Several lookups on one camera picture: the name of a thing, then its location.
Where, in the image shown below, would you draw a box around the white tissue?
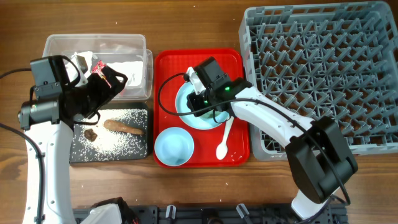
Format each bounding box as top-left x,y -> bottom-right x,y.
107,61 -> 144,88
65,51 -> 99,86

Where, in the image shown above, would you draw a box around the light blue plate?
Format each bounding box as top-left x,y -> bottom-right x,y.
175,83 -> 229,130

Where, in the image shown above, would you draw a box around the red strawberry cake wrapper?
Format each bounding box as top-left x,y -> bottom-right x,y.
90,60 -> 128,95

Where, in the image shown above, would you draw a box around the white plastic spoon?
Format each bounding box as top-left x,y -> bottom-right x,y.
216,116 -> 234,160

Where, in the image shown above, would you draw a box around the brown carrot-shaped food scrap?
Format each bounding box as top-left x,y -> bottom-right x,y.
103,119 -> 145,135

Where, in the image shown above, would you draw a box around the small light blue bowl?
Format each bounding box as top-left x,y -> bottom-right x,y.
154,127 -> 195,167

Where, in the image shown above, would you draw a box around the rice and food leftovers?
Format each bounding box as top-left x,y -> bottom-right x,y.
73,109 -> 147,162

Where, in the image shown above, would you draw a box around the light green bowl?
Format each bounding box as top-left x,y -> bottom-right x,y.
200,110 -> 229,123

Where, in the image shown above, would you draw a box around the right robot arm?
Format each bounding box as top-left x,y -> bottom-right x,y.
183,57 -> 358,222

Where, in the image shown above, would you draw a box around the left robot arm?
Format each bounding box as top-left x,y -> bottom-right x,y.
18,55 -> 128,223

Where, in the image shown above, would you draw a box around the grey dishwasher rack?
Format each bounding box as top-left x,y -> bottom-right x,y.
239,1 -> 397,155

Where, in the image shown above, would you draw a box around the red plastic tray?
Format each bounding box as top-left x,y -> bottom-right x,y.
153,49 -> 250,168

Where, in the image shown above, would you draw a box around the black plastic tray bin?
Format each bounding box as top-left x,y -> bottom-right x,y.
68,102 -> 149,164

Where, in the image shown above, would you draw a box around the clear plastic bin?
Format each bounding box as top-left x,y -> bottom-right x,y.
43,34 -> 154,101

